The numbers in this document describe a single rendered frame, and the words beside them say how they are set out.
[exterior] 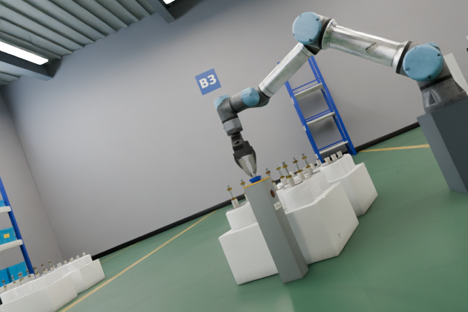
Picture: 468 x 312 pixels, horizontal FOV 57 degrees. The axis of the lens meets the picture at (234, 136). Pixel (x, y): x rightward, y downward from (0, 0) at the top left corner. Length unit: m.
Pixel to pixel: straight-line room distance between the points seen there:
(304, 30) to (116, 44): 7.54
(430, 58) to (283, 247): 0.77
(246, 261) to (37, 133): 8.22
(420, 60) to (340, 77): 6.65
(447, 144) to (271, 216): 0.67
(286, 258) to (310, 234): 0.14
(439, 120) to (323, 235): 0.57
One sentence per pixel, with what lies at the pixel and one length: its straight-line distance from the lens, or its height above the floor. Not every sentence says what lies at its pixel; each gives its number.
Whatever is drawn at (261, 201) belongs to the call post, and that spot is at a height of 0.25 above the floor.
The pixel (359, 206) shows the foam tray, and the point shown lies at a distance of 1.96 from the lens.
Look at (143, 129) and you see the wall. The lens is 8.54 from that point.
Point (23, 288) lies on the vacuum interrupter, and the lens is 3.49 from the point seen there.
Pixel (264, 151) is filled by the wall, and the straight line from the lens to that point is 8.03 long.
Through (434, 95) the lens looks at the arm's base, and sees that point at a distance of 1.69.
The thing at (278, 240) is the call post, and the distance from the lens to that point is 1.35.
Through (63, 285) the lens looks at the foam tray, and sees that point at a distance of 3.59.
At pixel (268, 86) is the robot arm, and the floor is 0.66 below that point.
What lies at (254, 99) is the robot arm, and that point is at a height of 0.62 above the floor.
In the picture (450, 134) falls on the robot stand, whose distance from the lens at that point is 1.65.
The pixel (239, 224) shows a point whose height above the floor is 0.19.
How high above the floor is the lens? 0.34
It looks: 6 degrees up
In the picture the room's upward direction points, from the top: 23 degrees counter-clockwise
